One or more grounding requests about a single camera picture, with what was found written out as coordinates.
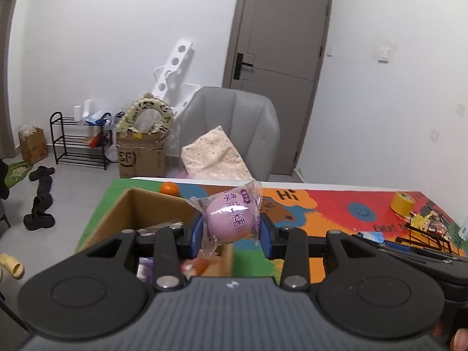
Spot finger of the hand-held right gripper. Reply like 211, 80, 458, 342
376, 240, 462, 263
371, 249, 445, 275

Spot white plastic holder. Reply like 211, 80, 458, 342
74, 99, 95, 121

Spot yellow small packets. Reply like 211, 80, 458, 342
411, 212, 436, 231

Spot colourful small packets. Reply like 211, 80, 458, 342
431, 214, 456, 236

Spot black door handle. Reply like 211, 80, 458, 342
233, 53, 254, 80

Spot black wire stand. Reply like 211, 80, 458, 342
393, 227, 463, 254

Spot grey upholstered chair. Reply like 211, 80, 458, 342
179, 87, 281, 181

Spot yellow slipper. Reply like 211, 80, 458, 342
0, 253, 25, 280

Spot small brown cardboard box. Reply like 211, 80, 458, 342
19, 126, 49, 164

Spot pink round snack packet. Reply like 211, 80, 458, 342
187, 179, 264, 257

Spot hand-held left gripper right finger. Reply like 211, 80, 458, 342
259, 216, 370, 293

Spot person's right hand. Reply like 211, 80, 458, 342
431, 322, 468, 351

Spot green floor mat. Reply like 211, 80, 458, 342
5, 159, 32, 191

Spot black metal shoe rack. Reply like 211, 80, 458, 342
50, 111, 112, 171

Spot grey brown door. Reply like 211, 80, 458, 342
222, 0, 334, 176

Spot colourful printed table mat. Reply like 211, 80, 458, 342
78, 179, 468, 286

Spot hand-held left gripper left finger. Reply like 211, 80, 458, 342
75, 216, 203, 293

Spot inflatable panda ring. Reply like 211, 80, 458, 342
119, 92, 174, 137

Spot yellow tape roll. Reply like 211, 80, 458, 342
390, 191, 417, 213

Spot blue plastic bag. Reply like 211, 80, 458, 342
86, 111, 112, 127

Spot large printed cardboard carton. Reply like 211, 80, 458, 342
116, 132, 167, 179

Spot white rack with holes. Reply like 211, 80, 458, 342
152, 37, 203, 118

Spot orange red snack packet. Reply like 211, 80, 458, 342
181, 258, 211, 276

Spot cream dotted pillow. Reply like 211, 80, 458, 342
182, 125, 253, 180

